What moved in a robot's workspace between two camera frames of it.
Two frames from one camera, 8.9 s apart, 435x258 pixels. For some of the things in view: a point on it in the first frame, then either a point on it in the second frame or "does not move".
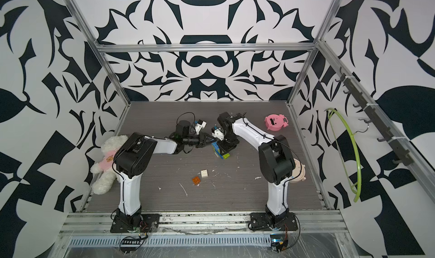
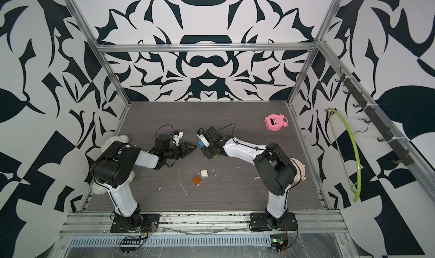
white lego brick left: (204, 173) does not move
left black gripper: (203, 140) → (184, 153)
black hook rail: (402, 153) does not move
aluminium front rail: (322, 222) does not move
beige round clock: (298, 173) does not move
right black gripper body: (228, 142) → (209, 151)
